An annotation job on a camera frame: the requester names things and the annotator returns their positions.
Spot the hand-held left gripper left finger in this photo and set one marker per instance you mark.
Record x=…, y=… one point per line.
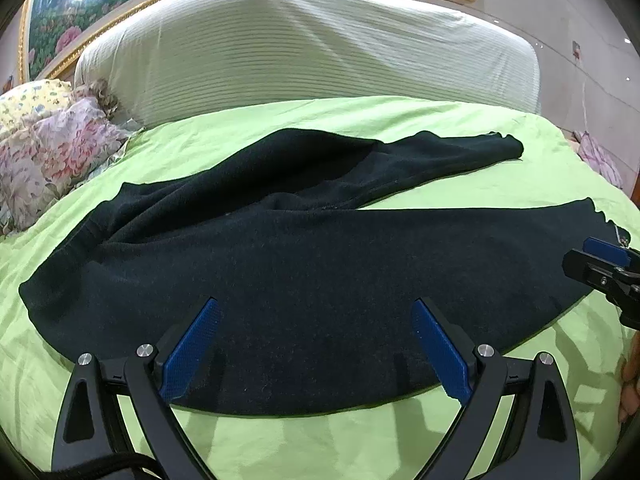
x=192, y=350

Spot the person's right hand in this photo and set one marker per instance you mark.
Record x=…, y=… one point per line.
x=629, y=390

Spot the wall socket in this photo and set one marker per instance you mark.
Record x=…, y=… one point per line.
x=576, y=52

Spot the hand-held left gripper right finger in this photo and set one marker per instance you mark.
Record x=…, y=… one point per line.
x=440, y=350

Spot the green bed sheet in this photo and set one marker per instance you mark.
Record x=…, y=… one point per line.
x=300, y=442

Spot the yellow floral pillow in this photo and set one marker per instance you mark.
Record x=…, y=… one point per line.
x=35, y=102

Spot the pink floral cloth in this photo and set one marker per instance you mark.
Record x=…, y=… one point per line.
x=600, y=160

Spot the brown patterned cushion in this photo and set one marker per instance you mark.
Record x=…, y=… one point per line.
x=100, y=97

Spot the white ribbed headboard cover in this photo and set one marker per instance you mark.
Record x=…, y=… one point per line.
x=310, y=55

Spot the black pants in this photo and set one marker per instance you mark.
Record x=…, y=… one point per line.
x=310, y=270

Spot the floral pillows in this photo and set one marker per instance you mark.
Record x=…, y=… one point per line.
x=55, y=155

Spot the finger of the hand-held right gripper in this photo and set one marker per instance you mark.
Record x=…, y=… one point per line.
x=605, y=251
x=585, y=267

